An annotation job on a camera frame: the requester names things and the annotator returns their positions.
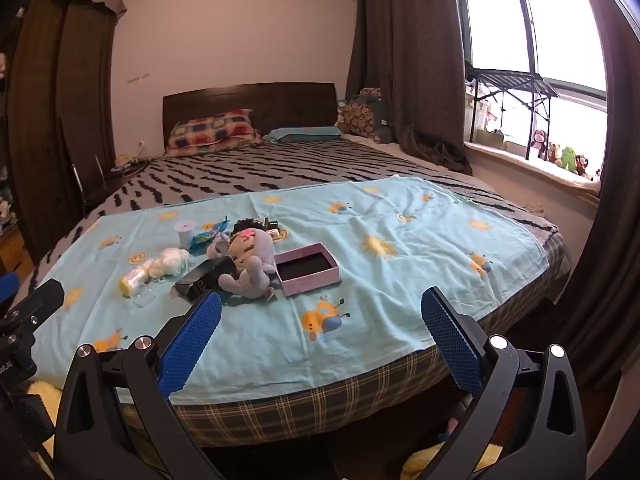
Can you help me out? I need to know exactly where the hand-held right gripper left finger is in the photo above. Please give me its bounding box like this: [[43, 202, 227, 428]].
[[52, 290, 225, 480]]

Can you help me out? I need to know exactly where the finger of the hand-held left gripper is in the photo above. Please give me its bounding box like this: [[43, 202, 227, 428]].
[[0, 271, 21, 311], [0, 279, 66, 333]]

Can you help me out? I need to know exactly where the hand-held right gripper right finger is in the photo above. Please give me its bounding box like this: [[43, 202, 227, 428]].
[[415, 286, 590, 480]]

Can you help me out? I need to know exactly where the white fluffy ball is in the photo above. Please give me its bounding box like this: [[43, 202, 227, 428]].
[[150, 246, 193, 278]]

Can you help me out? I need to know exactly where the small yellow bottle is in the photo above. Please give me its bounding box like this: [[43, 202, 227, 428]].
[[117, 265, 151, 295]]

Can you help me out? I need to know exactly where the blue snack packet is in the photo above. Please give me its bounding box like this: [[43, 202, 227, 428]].
[[189, 220, 231, 248]]

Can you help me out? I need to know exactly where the white ribbed plastic spool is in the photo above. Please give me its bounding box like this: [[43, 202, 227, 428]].
[[173, 220, 199, 251]]

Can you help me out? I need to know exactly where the wooden drawer cabinet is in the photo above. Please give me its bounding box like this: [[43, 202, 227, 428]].
[[0, 220, 33, 281]]

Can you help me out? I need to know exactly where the yellow fluffy rug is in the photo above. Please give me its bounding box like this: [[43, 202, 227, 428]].
[[25, 380, 506, 480]]

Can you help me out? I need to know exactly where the black box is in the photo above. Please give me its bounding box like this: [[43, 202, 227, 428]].
[[174, 255, 238, 303]]

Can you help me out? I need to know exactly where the light blue printed blanket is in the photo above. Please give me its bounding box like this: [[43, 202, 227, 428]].
[[32, 176, 546, 406]]

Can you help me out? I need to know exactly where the pink plush doll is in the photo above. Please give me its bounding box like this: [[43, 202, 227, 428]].
[[207, 217, 278, 303]]

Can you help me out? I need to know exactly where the pink open box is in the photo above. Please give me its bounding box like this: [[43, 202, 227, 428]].
[[272, 242, 342, 297]]

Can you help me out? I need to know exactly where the dark nightstand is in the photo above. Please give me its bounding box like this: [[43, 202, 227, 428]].
[[82, 155, 153, 208]]

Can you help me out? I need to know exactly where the brown curtain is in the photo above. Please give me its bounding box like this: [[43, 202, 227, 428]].
[[560, 0, 640, 391], [345, 0, 473, 176]]

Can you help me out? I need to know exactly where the bed with plaid sheet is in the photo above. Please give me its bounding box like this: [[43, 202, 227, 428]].
[[30, 140, 561, 281]]

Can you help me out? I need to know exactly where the dark wooden wardrobe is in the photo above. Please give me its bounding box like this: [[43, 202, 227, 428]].
[[0, 0, 121, 261]]

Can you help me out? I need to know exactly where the colourful checked pillow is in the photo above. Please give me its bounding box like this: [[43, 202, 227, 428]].
[[165, 108, 263, 157]]

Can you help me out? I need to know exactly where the light blue pillow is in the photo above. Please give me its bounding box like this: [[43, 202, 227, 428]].
[[262, 126, 345, 143]]

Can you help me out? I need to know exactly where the brown patterned cushion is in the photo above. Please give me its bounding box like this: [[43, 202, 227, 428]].
[[340, 87, 388, 141]]

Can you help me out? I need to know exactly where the dark wooden headboard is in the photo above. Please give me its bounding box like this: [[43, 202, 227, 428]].
[[162, 82, 338, 153]]

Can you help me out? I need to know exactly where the black metal rack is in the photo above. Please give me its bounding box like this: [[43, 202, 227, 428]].
[[464, 60, 560, 161]]

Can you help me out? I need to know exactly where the window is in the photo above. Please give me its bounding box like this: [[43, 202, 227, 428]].
[[452, 0, 613, 181]]

